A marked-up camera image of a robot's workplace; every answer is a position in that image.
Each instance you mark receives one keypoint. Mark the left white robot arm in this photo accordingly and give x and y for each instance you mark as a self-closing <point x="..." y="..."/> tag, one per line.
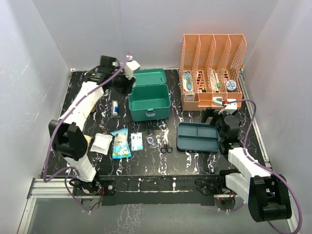
<point x="66" y="133"/>

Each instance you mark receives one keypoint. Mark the round blue white tin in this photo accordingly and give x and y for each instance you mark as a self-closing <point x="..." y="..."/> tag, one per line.
<point x="231" y="85"/>

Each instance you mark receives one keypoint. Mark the small white red box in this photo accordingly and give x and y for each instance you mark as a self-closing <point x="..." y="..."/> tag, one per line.
<point x="189" y="95"/>

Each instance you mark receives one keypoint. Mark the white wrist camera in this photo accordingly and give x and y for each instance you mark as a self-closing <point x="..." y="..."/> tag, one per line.
<point x="230" y="106"/>
<point x="130" y="68"/>

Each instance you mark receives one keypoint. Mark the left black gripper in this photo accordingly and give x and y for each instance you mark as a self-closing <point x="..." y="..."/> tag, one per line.
<point x="127" y="88"/>

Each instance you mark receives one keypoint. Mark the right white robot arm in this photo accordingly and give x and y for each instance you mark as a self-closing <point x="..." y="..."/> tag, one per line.
<point x="266" y="195"/>

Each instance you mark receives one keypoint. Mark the white tube in organizer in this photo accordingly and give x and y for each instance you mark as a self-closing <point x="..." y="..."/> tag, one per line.
<point x="214" y="81"/>

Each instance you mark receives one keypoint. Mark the blue brush blister pack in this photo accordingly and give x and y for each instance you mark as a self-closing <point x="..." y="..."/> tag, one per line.
<point x="187" y="81"/>

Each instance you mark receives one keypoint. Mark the black handled scissors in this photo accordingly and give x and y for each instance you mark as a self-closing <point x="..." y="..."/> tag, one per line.
<point x="166" y="147"/>

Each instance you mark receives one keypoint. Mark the clear bag with rubber bands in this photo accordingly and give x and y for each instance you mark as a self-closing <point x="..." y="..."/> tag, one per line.
<point x="151" y="141"/>

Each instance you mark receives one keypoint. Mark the small white blue bottle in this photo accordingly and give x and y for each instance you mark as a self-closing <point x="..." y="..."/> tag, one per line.
<point x="114" y="108"/>

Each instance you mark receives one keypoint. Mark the blue cotton swab bag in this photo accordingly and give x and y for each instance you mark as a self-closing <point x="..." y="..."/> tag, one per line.
<point x="121" y="146"/>

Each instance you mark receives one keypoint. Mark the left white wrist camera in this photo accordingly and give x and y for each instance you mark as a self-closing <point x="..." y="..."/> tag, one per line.
<point x="130" y="68"/>

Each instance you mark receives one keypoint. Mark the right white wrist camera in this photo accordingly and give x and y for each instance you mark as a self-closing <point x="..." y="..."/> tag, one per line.
<point x="230" y="106"/>

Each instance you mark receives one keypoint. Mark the orange file organizer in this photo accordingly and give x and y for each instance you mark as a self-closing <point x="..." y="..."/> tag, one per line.
<point x="209" y="69"/>

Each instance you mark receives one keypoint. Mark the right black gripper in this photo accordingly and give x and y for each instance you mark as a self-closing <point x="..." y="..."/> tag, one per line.
<point x="207" y="113"/>

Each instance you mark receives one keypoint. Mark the white gauze packet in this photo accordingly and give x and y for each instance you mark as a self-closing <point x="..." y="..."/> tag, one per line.
<point x="101" y="143"/>

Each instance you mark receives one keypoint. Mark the blue divided tray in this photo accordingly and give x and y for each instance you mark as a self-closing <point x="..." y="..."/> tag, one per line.
<point x="197" y="137"/>

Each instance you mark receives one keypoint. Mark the beige bandage pack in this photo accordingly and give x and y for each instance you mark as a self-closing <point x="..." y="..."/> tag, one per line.
<point x="88" y="139"/>

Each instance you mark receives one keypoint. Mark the green medicine kit box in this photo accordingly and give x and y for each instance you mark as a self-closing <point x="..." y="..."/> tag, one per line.
<point x="150" y="98"/>

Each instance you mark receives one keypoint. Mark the white blue bandage box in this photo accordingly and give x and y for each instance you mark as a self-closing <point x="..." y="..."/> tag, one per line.
<point x="136" y="142"/>

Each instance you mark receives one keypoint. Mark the teal white small box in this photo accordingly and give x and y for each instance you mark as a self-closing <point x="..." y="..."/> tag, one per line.
<point x="217" y="101"/>

